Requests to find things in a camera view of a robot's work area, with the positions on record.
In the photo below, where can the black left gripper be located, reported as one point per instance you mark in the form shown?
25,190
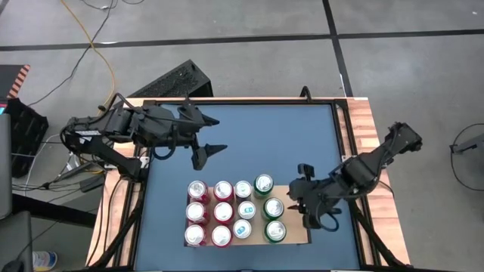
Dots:
170,126

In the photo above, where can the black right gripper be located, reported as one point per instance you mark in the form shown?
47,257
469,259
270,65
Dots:
319,194

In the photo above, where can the green Sprite can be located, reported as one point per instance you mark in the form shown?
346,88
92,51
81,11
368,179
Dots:
275,231
263,184
273,208

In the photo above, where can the red Coca-Cola can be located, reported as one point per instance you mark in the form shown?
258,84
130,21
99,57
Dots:
194,235
197,190
195,212

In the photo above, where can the red Fanta can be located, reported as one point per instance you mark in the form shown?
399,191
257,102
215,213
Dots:
222,236
223,190
223,212

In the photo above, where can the blue silver Red Bull can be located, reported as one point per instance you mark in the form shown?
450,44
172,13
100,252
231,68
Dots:
242,228
246,209
242,189

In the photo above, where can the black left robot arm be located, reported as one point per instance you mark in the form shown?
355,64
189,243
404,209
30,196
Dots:
109,126

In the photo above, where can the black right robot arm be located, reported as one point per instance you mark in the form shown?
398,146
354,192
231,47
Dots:
370,166

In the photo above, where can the light wooden board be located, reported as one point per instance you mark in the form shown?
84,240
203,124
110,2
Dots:
295,230

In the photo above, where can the blue table mat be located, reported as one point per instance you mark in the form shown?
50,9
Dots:
264,151

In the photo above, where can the black power adapter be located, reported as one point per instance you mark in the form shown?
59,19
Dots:
90,184

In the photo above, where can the black metal base beam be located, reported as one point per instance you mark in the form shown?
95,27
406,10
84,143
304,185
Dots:
56,214

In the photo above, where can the black plastic crate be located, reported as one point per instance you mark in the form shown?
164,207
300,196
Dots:
24,132

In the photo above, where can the grey cabinet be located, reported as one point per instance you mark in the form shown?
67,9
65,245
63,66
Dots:
4,166

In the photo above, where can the white blue yellow canister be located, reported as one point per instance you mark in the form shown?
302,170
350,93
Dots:
44,260

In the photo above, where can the orange black striped panel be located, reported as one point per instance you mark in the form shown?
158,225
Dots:
9,77

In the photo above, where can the grey metal bracket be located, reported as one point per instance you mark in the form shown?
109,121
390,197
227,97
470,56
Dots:
144,161
345,160

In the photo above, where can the black metal table frame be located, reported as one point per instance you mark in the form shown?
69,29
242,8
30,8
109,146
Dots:
136,226

